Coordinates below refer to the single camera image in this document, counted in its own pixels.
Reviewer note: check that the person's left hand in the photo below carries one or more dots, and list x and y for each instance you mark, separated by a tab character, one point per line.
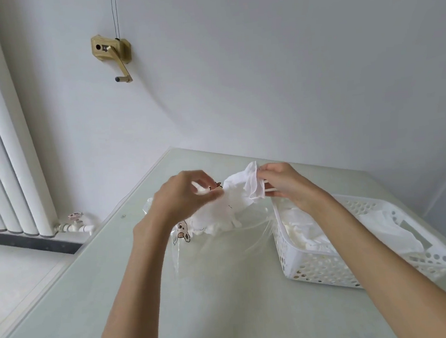
175	201

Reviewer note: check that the person's right hand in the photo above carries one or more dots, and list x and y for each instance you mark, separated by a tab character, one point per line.
293	184

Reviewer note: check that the white cotton glove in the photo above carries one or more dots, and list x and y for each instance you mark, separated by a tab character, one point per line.
240	188

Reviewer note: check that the clear bear-print plastic bag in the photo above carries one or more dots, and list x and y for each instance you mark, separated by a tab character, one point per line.
222	251

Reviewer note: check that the white perforated plastic basket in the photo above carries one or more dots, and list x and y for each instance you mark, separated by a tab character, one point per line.
311	267

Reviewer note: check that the stack of white gloves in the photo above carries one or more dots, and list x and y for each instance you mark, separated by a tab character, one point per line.
381	227

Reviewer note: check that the person's left forearm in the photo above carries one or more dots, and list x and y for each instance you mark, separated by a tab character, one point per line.
125	301

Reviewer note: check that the person's right forearm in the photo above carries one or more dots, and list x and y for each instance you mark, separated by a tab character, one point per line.
396	268

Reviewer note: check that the white radiator valve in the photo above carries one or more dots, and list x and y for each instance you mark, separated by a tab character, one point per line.
75	224

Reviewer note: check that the white column radiator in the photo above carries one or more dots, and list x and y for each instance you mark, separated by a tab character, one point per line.
8	133

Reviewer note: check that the brass wall crank winch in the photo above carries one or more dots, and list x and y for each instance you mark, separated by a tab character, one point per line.
119	50

